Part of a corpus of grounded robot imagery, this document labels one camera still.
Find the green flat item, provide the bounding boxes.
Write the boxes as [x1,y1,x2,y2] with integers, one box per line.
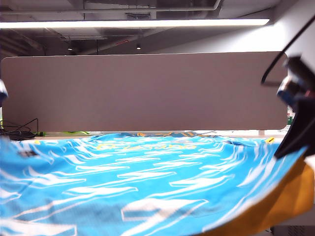
[36,130,91,137]

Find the brown desk divider panel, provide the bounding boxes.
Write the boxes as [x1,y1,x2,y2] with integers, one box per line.
[0,51,288,133]

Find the long ceiling light strip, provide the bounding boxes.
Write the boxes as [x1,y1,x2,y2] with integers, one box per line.
[0,18,271,29]

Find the clear bottle green label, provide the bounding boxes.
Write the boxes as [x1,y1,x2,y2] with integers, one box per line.
[286,108,295,131]

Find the blue and yellow jersey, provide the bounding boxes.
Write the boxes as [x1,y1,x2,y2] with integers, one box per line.
[0,131,315,236]

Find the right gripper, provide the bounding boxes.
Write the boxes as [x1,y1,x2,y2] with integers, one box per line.
[274,56,315,159]

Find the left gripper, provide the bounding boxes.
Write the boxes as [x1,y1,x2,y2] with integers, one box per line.
[0,78,8,99]

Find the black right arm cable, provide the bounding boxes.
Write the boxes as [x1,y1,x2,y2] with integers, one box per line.
[260,14,315,86]

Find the flat black desk device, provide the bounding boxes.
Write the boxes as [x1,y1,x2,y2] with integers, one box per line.
[0,131,36,142]

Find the thin black cable loops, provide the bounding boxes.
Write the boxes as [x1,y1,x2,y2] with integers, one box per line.
[0,118,39,143]

